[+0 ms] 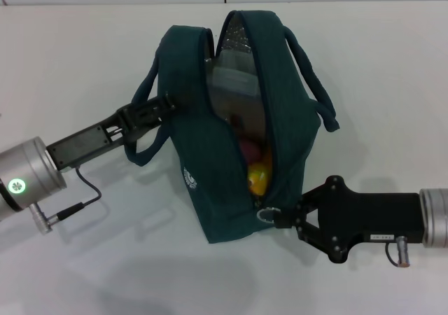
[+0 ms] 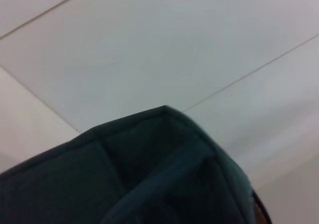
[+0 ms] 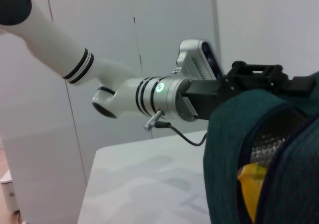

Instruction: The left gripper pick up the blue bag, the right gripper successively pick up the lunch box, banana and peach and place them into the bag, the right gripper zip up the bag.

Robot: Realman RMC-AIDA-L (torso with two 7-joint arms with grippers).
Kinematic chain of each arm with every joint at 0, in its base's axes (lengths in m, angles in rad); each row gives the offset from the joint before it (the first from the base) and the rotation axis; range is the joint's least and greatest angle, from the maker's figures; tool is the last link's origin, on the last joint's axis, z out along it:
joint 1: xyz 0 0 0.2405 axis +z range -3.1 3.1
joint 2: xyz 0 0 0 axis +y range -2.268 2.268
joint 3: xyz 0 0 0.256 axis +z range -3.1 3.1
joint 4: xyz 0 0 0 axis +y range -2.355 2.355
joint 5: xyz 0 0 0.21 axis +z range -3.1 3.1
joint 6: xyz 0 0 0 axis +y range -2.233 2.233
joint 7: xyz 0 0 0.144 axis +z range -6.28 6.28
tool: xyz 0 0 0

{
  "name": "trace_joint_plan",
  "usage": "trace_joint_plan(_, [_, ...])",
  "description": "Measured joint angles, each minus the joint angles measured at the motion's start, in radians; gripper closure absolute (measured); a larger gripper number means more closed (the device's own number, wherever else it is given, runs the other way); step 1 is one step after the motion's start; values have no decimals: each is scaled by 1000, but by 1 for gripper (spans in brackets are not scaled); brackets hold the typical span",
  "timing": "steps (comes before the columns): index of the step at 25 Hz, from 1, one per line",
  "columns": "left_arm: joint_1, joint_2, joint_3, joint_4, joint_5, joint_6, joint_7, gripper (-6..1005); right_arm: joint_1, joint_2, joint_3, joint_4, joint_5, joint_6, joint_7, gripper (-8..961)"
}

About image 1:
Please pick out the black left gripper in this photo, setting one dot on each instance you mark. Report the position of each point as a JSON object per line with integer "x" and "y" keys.
{"x": 84, "y": 143}

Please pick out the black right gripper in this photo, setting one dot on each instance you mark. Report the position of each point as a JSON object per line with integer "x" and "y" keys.
{"x": 367, "y": 217}

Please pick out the yellow banana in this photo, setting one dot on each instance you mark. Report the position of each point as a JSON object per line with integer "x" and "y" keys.
{"x": 259, "y": 180}

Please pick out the clear blue-rimmed food container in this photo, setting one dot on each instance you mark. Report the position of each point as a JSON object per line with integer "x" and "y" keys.
{"x": 234, "y": 84}

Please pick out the pink peach toy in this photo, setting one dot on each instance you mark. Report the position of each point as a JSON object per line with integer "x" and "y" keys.
{"x": 250, "y": 150}

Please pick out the dark teal insulated lunch bag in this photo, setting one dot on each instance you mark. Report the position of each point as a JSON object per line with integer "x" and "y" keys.
{"x": 290, "y": 119}

